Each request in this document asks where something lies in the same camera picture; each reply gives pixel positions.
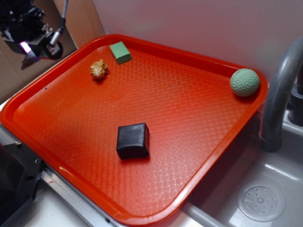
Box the grey braided cable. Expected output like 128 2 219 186
49 0 69 47

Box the tan seashell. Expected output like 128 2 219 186
90 59 109 80

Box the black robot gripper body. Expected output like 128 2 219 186
0 0 63 70

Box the black faucet knob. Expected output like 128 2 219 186
288 70 303 126

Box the black cube block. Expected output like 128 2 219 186
116 122 150 160

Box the brown cardboard panel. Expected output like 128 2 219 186
0 0 105 103

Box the green rectangular block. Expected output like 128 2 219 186
109 42 132 64

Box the round sink drain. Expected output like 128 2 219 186
237 181 285 222

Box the grey toy sink basin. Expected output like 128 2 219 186
182 116 303 227

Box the green dimpled ball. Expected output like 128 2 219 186
230 69 260 97

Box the black metal bracket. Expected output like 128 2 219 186
0 144 44 227

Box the red plastic tray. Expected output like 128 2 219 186
0 35 268 226

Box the grey curved faucet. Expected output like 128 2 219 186
259 38 303 152

